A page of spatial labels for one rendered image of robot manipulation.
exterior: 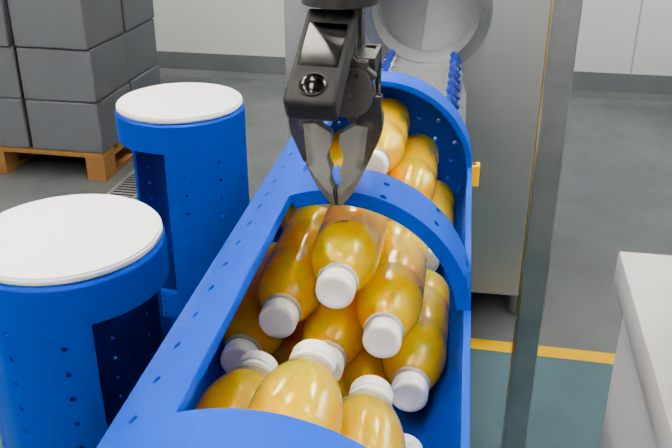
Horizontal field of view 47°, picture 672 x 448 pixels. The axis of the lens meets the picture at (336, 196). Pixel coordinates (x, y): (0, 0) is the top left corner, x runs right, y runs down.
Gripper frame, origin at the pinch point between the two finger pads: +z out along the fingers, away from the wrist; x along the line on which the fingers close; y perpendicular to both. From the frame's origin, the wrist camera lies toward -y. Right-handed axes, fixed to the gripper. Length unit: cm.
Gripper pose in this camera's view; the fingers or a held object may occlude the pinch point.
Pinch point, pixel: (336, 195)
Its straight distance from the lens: 77.9
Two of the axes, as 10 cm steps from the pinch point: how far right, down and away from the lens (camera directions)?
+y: 1.6, -4.0, 9.0
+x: -9.9, -0.7, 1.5
